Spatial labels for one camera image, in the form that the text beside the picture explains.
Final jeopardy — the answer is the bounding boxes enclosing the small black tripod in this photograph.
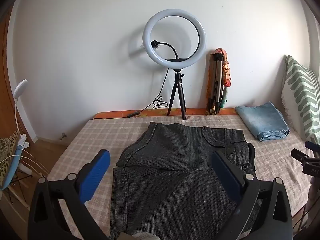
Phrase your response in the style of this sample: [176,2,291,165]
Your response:
[167,69,187,121]

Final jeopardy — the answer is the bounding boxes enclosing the green and white patterned pillow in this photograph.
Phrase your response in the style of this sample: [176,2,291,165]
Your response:
[281,54,320,145]

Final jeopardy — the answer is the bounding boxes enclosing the black gooseneck phone holder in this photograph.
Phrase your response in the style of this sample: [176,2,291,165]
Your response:
[151,40,179,60]

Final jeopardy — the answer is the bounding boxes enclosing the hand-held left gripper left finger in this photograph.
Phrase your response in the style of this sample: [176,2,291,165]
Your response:
[28,149,111,240]

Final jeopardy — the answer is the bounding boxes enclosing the white ring light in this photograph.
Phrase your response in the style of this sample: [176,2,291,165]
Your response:
[142,9,207,69]

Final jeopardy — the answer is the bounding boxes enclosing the white charging cables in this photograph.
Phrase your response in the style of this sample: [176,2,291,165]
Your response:
[0,149,50,177]

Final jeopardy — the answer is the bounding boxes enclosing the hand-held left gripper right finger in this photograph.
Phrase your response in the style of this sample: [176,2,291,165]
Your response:
[211,150,293,240]

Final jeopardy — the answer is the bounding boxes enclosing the folded blue jeans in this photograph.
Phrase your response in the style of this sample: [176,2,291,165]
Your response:
[235,101,290,142]

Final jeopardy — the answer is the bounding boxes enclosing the dark grey pants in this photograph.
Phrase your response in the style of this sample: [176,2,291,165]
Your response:
[109,122,263,240]

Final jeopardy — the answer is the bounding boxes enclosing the folded silver tripod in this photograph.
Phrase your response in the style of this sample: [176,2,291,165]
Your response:
[206,52,225,114]

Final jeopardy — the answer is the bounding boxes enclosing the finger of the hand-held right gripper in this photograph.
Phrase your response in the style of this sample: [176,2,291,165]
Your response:
[291,148,320,176]
[305,141,320,153]

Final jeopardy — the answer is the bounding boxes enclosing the white power strip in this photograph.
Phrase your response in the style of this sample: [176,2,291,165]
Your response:
[17,164,33,175]

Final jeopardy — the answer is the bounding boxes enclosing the white desk lamp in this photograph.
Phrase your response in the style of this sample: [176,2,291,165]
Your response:
[13,79,30,148]

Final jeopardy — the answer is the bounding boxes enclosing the folded tripod with cloth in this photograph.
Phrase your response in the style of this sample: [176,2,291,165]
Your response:
[205,47,233,115]

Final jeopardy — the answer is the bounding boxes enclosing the orange bed sheet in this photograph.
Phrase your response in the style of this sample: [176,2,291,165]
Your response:
[92,107,242,119]

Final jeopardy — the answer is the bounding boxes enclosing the black power cable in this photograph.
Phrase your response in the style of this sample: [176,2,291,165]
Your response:
[126,69,169,117]

